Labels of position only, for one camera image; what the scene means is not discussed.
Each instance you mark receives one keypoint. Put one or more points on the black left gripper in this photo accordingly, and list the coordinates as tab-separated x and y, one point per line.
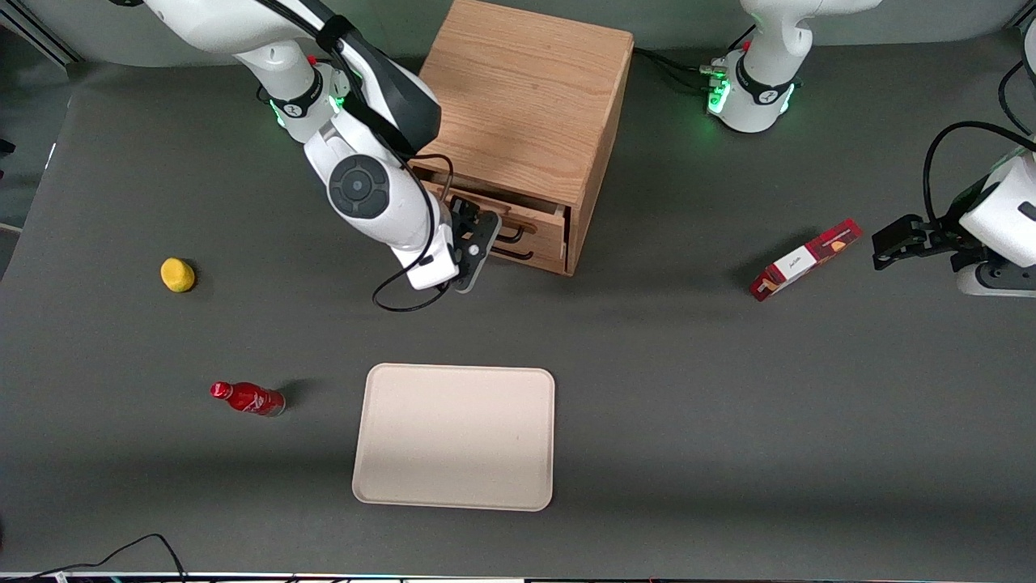
936	238

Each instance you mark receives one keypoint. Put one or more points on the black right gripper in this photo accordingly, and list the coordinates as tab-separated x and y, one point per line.
462	212

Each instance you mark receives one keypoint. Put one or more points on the wooden drawer with gap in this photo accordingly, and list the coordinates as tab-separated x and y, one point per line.
542	220

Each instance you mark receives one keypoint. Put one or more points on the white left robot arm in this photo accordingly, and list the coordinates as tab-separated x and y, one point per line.
761	48

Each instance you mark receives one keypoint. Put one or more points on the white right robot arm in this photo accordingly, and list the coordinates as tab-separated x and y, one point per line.
364	186

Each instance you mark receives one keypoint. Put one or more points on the wooden closed drawer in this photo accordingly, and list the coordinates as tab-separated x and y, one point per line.
546	253

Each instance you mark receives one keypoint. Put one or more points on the wooden drawer cabinet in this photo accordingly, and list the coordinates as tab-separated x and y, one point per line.
526	89

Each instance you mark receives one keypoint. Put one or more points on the red and white carton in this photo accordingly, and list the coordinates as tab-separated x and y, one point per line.
805	259

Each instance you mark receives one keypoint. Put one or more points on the beige plastic tray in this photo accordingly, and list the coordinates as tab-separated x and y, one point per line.
453	437

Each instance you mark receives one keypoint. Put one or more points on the red drink bottle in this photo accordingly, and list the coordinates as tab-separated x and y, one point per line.
247	398

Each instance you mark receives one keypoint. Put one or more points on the yellow lemon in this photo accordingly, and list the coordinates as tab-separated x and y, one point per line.
177	275

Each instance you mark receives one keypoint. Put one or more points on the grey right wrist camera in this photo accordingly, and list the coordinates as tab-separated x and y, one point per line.
472	279

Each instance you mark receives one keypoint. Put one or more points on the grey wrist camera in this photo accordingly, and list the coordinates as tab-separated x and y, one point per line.
472	279
999	282

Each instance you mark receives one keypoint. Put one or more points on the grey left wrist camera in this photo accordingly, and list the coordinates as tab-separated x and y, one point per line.
999	282

